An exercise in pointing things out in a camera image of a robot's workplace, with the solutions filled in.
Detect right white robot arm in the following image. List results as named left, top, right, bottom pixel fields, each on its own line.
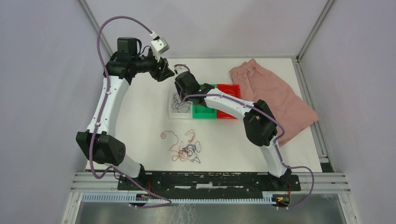
left=175, top=71, right=292, bottom=190

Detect white slotted cable duct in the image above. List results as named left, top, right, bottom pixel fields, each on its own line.
left=81, top=192, right=291, bottom=205

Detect coloured cable pile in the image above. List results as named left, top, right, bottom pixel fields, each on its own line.
left=159, top=128, right=202, bottom=164

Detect red plastic bin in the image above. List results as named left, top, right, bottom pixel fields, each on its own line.
left=217, top=84, right=240, bottom=119

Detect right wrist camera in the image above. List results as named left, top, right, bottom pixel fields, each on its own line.
left=174, top=63, right=191, bottom=75

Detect green plastic bin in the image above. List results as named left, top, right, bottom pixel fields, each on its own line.
left=192, top=103, right=217, bottom=119

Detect pink cloth shorts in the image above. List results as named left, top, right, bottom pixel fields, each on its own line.
left=229, top=59, right=319, bottom=146

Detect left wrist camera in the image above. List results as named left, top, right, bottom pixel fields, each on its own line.
left=150, top=36, right=170, bottom=62

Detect clear plastic bin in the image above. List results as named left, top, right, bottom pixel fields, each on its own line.
left=168, top=86, right=192, bottom=119

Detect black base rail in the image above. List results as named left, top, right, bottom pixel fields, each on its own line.
left=136, top=171, right=301, bottom=200

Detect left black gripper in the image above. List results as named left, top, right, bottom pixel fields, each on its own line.
left=132, top=49, right=175, bottom=82

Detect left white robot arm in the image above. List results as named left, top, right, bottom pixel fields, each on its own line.
left=76, top=37, right=174, bottom=190

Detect dark blue cables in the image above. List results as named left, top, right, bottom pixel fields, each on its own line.
left=171, top=92, right=192, bottom=114

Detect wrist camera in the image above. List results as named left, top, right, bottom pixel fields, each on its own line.
left=150, top=36, right=170, bottom=62
left=174, top=63, right=191, bottom=75

